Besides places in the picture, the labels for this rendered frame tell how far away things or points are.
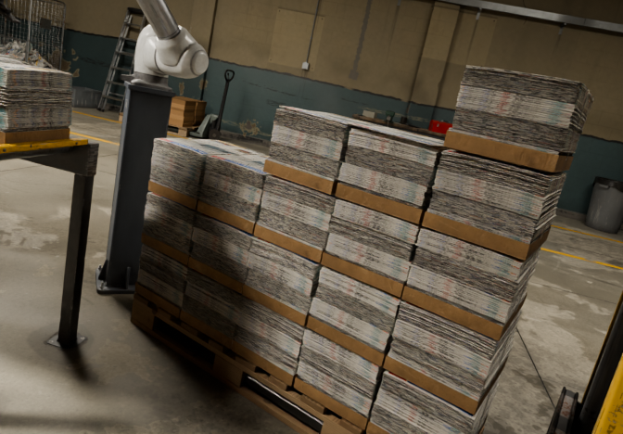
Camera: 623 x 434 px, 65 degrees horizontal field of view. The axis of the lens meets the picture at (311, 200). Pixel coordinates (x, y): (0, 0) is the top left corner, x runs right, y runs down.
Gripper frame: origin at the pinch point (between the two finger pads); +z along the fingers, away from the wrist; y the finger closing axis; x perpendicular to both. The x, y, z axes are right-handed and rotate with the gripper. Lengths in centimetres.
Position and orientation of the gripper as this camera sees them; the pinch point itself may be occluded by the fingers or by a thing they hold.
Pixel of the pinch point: (3, 38)
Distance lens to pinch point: 179.8
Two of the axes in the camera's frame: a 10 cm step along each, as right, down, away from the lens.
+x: -2.0, 1.8, -9.6
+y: -6.2, 7.4, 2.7
